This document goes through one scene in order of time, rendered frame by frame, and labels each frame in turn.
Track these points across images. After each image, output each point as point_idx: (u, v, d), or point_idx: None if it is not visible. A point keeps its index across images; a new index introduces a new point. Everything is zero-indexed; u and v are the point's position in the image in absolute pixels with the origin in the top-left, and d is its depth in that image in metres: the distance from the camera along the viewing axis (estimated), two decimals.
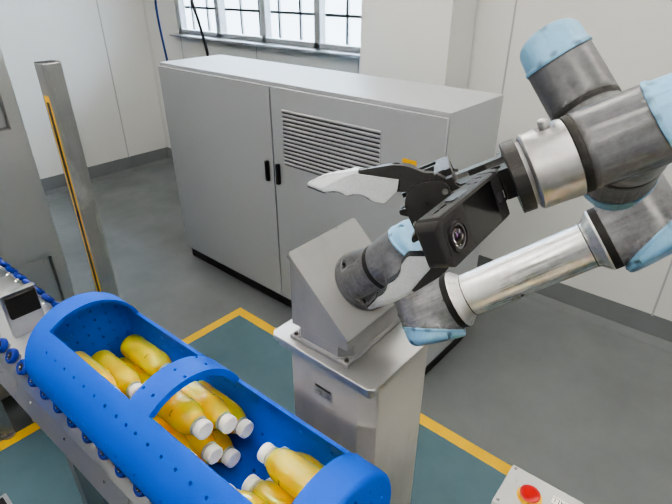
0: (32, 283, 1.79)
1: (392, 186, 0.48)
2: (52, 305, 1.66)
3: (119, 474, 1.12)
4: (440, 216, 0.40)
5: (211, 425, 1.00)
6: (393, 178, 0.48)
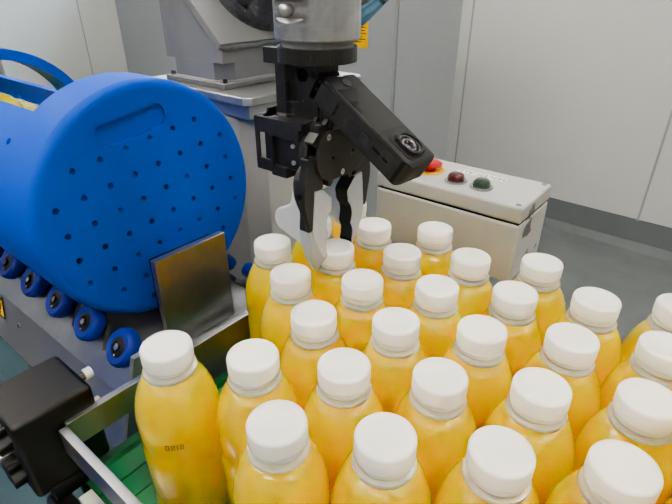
0: None
1: (319, 196, 0.47)
2: None
3: None
4: (400, 159, 0.40)
5: None
6: (314, 197, 0.46)
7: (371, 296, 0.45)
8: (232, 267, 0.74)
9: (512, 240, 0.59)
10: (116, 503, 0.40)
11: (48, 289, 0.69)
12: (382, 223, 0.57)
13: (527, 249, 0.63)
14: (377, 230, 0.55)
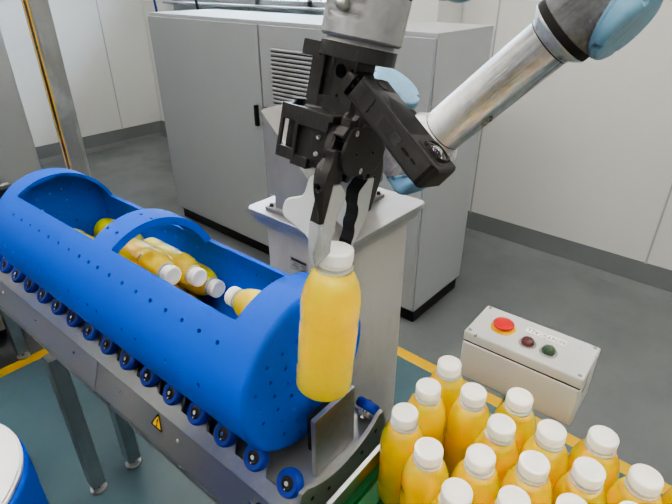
0: None
1: (336, 190, 0.47)
2: None
3: (87, 336, 1.09)
4: (429, 162, 0.42)
5: (179, 272, 0.97)
6: (331, 190, 0.46)
7: (489, 470, 0.66)
8: None
9: (574, 399, 0.79)
10: None
11: (208, 418, 0.89)
12: (479, 390, 0.77)
13: (582, 397, 0.83)
14: (478, 398, 0.76)
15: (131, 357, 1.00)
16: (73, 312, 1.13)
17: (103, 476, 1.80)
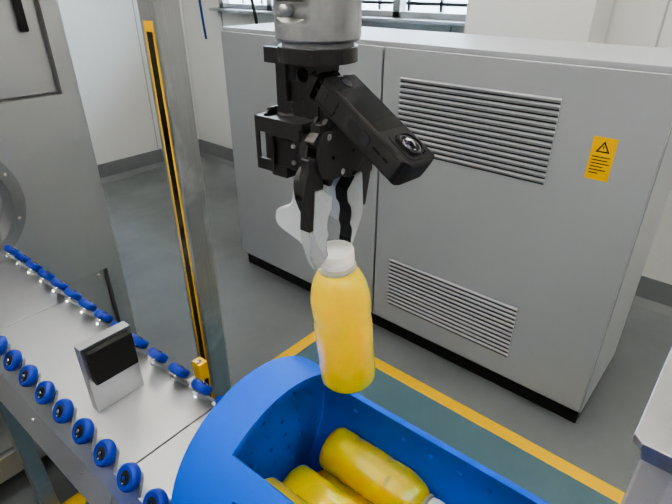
0: (109, 316, 1.19)
1: (320, 196, 0.47)
2: (149, 354, 1.06)
3: None
4: (400, 160, 0.40)
5: None
6: (314, 198, 0.46)
7: None
8: None
9: None
10: None
11: None
12: None
13: None
14: None
15: None
16: None
17: None
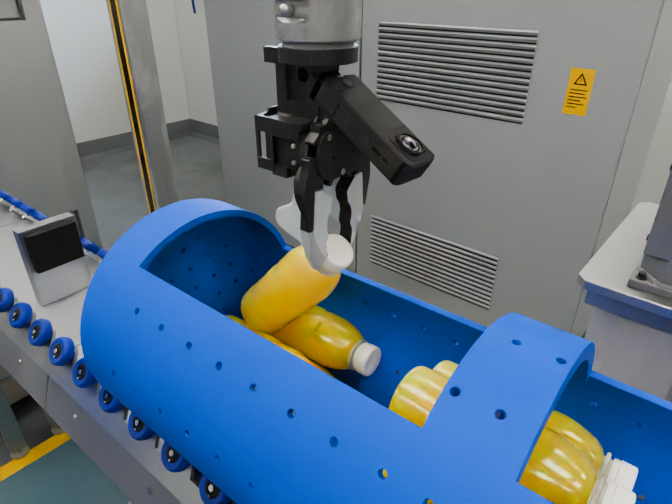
0: None
1: (320, 196, 0.47)
2: (99, 254, 1.02)
3: None
4: (401, 160, 0.40)
5: (632, 503, 0.36)
6: (314, 198, 0.46)
7: None
8: None
9: None
10: None
11: None
12: None
13: None
14: None
15: None
16: None
17: None
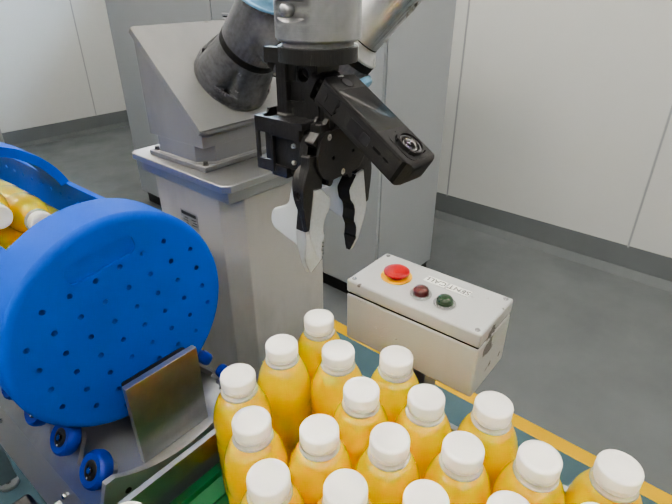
0: None
1: (318, 195, 0.46)
2: None
3: None
4: (401, 159, 0.40)
5: (9, 213, 0.79)
6: (312, 196, 0.46)
7: (326, 449, 0.47)
8: (207, 363, 0.76)
9: (472, 361, 0.61)
10: None
11: None
12: (346, 348, 0.59)
13: (489, 361, 0.65)
14: (340, 358, 0.57)
15: None
16: None
17: (12, 470, 1.62)
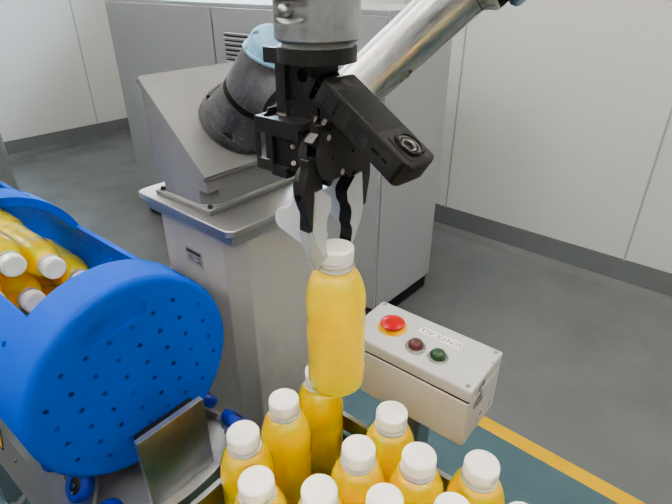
0: None
1: (319, 196, 0.47)
2: None
3: None
4: (400, 160, 0.40)
5: (23, 261, 0.83)
6: (314, 198, 0.46)
7: None
8: (212, 406, 0.79)
9: (463, 414, 0.65)
10: None
11: None
12: (344, 245, 0.52)
13: (480, 411, 0.69)
14: (338, 253, 0.51)
15: None
16: None
17: (19, 488, 1.66)
